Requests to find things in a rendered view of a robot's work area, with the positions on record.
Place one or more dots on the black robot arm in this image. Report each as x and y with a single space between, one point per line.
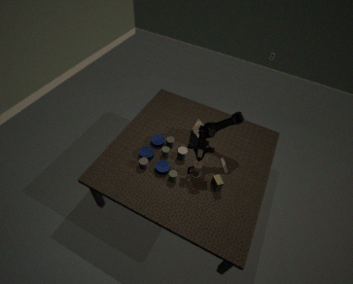
210 129

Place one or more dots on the blue cylinder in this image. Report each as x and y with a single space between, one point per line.
147 152
157 141
162 167

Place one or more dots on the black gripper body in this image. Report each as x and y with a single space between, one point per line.
210 149

